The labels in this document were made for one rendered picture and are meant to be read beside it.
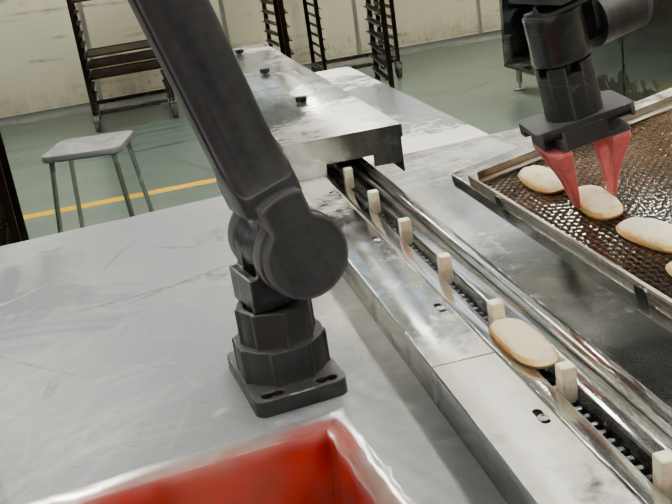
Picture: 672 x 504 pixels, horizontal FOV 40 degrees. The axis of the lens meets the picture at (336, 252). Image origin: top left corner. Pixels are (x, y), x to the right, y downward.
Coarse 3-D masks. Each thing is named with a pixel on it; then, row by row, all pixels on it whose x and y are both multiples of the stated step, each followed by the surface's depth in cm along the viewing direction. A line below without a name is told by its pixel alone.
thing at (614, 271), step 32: (640, 128) 114; (512, 160) 115; (576, 160) 111; (480, 192) 112; (512, 192) 108; (640, 192) 97; (544, 224) 94; (576, 224) 95; (608, 256) 86; (640, 256) 84
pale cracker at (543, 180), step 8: (528, 168) 111; (536, 168) 110; (544, 168) 109; (520, 176) 110; (528, 176) 108; (536, 176) 108; (544, 176) 107; (552, 176) 106; (528, 184) 107; (536, 184) 106; (544, 184) 105; (552, 184) 104; (560, 184) 104; (544, 192) 104; (552, 192) 103
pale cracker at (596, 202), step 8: (584, 192) 99; (592, 192) 98; (600, 192) 98; (608, 192) 98; (584, 200) 97; (592, 200) 96; (600, 200) 96; (608, 200) 95; (616, 200) 95; (584, 208) 96; (592, 208) 95; (600, 208) 94; (608, 208) 94; (616, 208) 93; (592, 216) 94; (600, 216) 94; (608, 216) 93; (616, 216) 93
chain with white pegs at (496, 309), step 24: (360, 192) 135; (384, 216) 123; (408, 240) 112; (432, 264) 105; (456, 288) 98; (480, 312) 91; (504, 312) 85; (552, 384) 77; (576, 384) 73; (576, 408) 72; (600, 432) 69
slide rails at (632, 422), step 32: (352, 192) 132; (384, 192) 130; (384, 224) 117; (416, 224) 115; (416, 256) 105; (448, 288) 95; (480, 288) 94; (480, 320) 87; (544, 384) 74; (576, 416) 69; (608, 416) 69; (640, 416) 68; (608, 448) 65; (640, 480) 61
